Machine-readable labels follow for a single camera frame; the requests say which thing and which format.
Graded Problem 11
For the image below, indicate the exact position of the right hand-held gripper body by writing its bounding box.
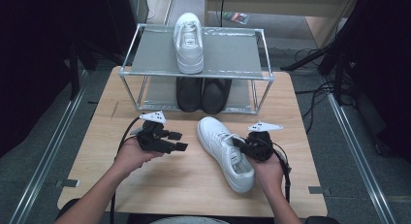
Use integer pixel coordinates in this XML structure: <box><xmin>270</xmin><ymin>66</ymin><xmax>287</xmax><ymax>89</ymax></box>
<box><xmin>245</xmin><ymin>120</ymin><xmax>284</xmax><ymax>163</ymax></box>

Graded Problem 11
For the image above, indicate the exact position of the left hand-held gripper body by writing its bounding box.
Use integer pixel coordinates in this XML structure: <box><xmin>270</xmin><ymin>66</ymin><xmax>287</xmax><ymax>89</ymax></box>
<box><xmin>130</xmin><ymin>111</ymin><xmax>171</xmax><ymax>153</ymax></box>

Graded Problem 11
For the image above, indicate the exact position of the white sneaker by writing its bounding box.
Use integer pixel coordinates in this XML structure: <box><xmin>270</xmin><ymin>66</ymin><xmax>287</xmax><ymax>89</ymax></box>
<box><xmin>173</xmin><ymin>12</ymin><xmax>206</xmax><ymax>75</ymax></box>
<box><xmin>196</xmin><ymin>116</ymin><xmax>256</xmax><ymax>194</ymax></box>

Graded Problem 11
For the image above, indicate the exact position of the black slipper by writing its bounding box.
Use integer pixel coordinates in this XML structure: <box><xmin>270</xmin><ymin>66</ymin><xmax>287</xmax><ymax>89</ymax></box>
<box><xmin>202</xmin><ymin>78</ymin><xmax>233</xmax><ymax>115</ymax></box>
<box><xmin>175</xmin><ymin>77</ymin><xmax>205</xmax><ymax>113</ymax></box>

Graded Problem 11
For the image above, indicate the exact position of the metal frame shoe rack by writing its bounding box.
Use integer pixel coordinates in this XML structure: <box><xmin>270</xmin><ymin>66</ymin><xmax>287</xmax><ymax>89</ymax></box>
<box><xmin>117</xmin><ymin>22</ymin><xmax>276</xmax><ymax>113</ymax></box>

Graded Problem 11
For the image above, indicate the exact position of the person's left hand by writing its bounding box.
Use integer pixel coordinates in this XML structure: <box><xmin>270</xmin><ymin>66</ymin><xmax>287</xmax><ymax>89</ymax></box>
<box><xmin>114</xmin><ymin>138</ymin><xmax>164</xmax><ymax>177</ymax></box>

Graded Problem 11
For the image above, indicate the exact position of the person's right hand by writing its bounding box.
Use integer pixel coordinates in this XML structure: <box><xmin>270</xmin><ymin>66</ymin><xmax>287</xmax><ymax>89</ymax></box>
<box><xmin>248</xmin><ymin>152</ymin><xmax>287</xmax><ymax>201</ymax></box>

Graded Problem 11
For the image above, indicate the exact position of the person's grey shirt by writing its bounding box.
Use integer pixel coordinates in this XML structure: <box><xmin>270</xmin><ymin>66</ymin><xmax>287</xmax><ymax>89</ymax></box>
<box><xmin>149</xmin><ymin>216</ymin><xmax>231</xmax><ymax>224</ymax></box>

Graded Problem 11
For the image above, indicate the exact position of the person's right leg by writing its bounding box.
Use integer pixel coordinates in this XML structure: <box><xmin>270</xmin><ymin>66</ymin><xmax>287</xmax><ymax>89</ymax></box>
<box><xmin>304</xmin><ymin>215</ymin><xmax>340</xmax><ymax>224</ymax></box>

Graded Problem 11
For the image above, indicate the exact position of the person's leg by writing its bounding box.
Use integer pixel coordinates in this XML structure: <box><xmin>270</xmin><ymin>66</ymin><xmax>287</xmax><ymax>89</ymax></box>
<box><xmin>304</xmin><ymin>215</ymin><xmax>340</xmax><ymax>224</ymax></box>
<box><xmin>55</xmin><ymin>198</ymin><xmax>81</xmax><ymax>220</ymax></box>

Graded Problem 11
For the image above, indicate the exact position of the black metal stand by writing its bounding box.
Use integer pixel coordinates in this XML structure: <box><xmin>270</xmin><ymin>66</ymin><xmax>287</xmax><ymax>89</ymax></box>
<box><xmin>67</xmin><ymin>38</ymin><xmax>125</xmax><ymax>101</ymax></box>
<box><xmin>280</xmin><ymin>23</ymin><xmax>357</xmax><ymax>106</ymax></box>

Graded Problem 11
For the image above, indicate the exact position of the person's left leg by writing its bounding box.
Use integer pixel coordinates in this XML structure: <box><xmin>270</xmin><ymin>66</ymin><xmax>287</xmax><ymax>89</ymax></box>
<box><xmin>55</xmin><ymin>198</ymin><xmax>81</xmax><ymax>220</ymax></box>

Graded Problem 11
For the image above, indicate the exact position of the colourful packet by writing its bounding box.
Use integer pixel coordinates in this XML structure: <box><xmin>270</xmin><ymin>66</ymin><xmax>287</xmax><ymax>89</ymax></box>
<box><xmin>222</xmin><ymin>11</ymin><xmax>250</xmax><ymax>26</ymax></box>

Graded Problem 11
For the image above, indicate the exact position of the wooden cabinet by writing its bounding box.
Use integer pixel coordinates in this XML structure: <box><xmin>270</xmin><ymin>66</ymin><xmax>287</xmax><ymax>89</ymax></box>
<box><xmin>204</xmin><ymin>0</ymin><xmax>362</xmax><ymax>48</ymax></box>

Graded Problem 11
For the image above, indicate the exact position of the dark curtain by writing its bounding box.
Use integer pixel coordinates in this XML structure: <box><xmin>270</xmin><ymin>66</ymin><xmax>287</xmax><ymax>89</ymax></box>
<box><xmin>0</xmin><ymin>0</ymin><xmax>137</xmax><ymax>157</ymax></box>
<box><xmin>335</xmin><ymin>0</ymin><xmax>411</xmax><ymax>164</ymax></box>

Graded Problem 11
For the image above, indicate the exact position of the right hand-held gripper cable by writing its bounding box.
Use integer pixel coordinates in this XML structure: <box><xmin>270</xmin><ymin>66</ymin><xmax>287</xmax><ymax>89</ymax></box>
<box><xmin>270</xmin><ymin>141</ymin><xmax>292</xmax><ymax>204</ymax></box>

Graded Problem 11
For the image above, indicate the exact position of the grey metal bracket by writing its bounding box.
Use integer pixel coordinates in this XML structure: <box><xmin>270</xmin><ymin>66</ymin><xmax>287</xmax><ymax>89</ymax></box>
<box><xmin>308</xmin><ymin>185</ymin><xmax>332</xmax><ymax>197</ymax></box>
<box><xmin>54</xmin><ymin>178</ymin><xmax>80</xmax><ymax>189</ymax></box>

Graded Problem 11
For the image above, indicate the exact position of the black floor cable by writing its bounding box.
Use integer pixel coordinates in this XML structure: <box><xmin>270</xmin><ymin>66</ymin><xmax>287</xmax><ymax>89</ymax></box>
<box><xmin>294</xmin><ymin>48</ymin><xmax>323</xmax><ymax>63</ymax></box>
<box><xmin>295</xmin><ymin>80</ymin><xmax>337</xmax><ymax>135</ymax></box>

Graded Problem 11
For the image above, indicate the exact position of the aluminium floor rail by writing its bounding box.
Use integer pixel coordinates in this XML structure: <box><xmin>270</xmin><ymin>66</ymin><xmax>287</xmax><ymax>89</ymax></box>
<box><xmin>324</xmin><ymin>92</ymin><xmax>398</xmax><ymax>224</ymax></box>
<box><xmin>163</xmin><ymin>0</ymin><xmax>178</xmax><ymax>25</ymax></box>
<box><xmin>8</xmin><ymin>70</ymin><xmax>90</xmax><ymax>224</ymax></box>

